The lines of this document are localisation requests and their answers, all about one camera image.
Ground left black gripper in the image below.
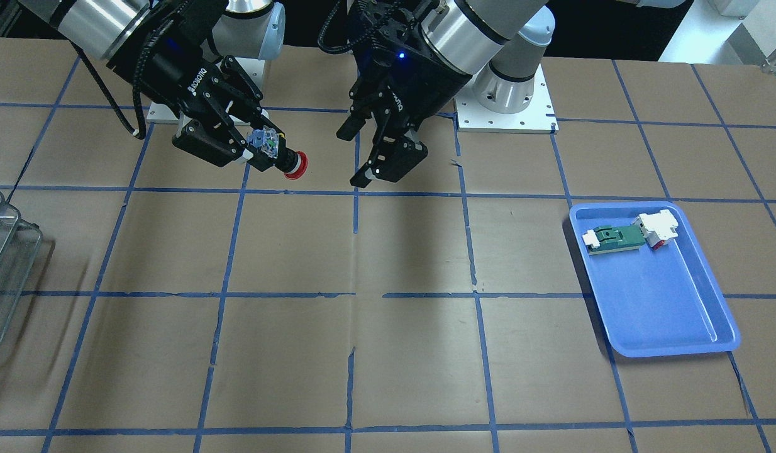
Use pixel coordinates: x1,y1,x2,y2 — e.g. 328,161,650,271
336,1,471,188

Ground red emergency stop button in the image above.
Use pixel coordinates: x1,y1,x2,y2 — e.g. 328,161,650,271
247,126,308,180

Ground white circuit breaker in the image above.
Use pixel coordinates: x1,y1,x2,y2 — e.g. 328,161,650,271
632,209,679,250

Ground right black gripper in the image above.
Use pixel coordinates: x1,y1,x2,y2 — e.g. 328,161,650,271
107,1,281,167

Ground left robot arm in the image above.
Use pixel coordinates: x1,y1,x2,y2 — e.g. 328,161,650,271
336,1,558,188

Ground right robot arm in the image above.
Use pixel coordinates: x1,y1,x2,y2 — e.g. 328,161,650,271
23,1,308,179

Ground blue plastic tray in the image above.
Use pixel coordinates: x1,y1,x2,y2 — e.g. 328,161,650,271
569,201,741,357

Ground green terminal block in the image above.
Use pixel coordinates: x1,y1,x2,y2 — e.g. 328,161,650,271
581,225,646,255

